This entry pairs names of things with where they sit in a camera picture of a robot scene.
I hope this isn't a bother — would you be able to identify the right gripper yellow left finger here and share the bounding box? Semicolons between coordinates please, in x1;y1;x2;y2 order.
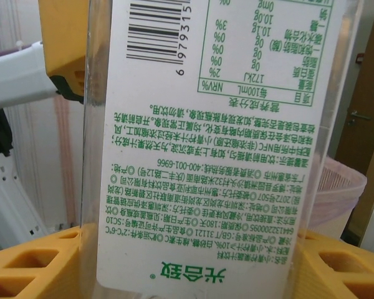
0;224;98;299

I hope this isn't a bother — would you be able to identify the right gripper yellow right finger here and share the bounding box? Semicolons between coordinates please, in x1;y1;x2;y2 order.
291;230;374;299

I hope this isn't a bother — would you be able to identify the white label green text bottle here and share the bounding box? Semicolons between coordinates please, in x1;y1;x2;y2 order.
80;0;372;299

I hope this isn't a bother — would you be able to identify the brown wooden door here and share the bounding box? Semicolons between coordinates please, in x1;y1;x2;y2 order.
336;0;374;244

